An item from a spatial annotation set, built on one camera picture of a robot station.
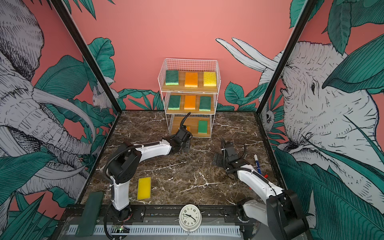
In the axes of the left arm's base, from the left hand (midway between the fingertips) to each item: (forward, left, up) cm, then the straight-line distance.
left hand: (187, 139), depth 96 cm
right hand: (-13, -19, 0) cm, 23 cm away
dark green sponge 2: (+13, -12, +20) cm, 26 cm away
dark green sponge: (+15, +7, +19) cm, 25 cm away
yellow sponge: (-28, +24, -4) cm, 37 cm away
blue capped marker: (-15, -44, -6) cm, 47 cm away
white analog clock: (-43, -1, -2) cm, 44 cm away
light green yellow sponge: (+16, -11, -6) cm, 20 cm away
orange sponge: (+16, -2, +18) cm, 24 cm away
